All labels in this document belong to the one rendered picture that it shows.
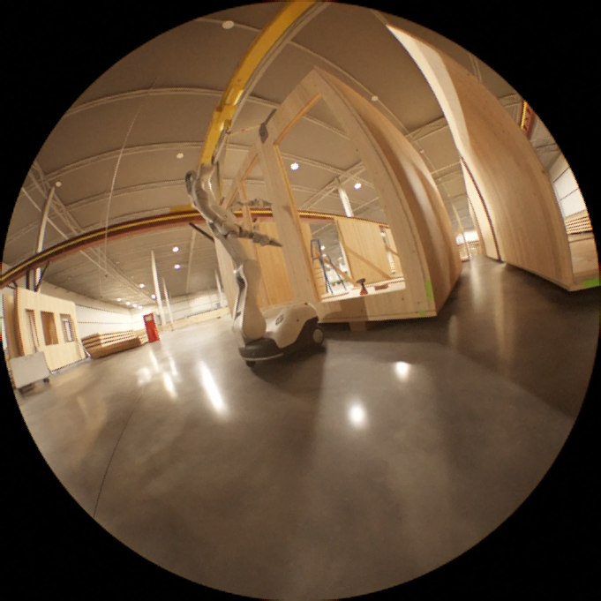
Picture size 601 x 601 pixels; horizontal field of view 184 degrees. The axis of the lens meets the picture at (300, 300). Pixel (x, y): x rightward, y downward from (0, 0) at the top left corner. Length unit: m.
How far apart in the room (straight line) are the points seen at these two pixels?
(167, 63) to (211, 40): 1.98
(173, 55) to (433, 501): 11.28
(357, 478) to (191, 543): 0.43
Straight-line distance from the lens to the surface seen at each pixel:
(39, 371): 6.17
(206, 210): 1.26
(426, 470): 0.52
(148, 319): 10.02
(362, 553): 0.45
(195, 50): 10.71
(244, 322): 1.26
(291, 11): 5.73
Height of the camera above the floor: 0.45
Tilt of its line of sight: 2 degrees down
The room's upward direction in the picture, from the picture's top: 14 degrees counter-clockwise
